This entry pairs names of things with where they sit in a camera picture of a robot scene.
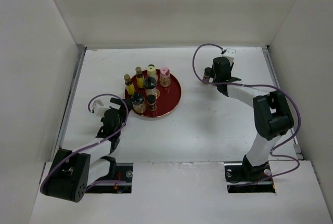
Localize dark lid nut jar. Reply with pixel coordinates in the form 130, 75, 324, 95
131, 92, 146, 114

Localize yellow label bottle front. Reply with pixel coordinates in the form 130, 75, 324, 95
124, 74, 135, 96

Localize yellow label bottle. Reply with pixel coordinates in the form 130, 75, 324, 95
124, 74, 135, 96
135, 67, 145, 89

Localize black cap spice jar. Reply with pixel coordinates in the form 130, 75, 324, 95
202, 67, 211, 84
147, 95, 157, 112

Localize black grinder top jar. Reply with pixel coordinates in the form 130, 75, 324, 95
144, 76, 160, 99

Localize pink lid spice jar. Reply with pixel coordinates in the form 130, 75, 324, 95
160, 67, 171, 87

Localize cream squeeze bottle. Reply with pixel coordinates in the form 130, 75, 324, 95
147, 64, 159, 82

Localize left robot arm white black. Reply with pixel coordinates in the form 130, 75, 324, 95
40, 95, 132, 202

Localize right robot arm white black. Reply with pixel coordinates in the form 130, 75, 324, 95
210, 57, 294, 181

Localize red round tray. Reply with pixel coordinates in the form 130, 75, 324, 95
125, 69, 182, 118

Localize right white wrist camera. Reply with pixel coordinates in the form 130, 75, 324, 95
222, 48, 236, 64

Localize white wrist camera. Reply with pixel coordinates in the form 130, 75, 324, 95
222, 48, 236, 64
89, 99, 109, 117

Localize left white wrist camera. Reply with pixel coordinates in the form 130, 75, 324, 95
89, 99, 109, 117

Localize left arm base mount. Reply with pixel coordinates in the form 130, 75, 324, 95
86, 156, 134, 194

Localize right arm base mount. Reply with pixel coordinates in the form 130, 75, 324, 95
224, 163, 275, 193

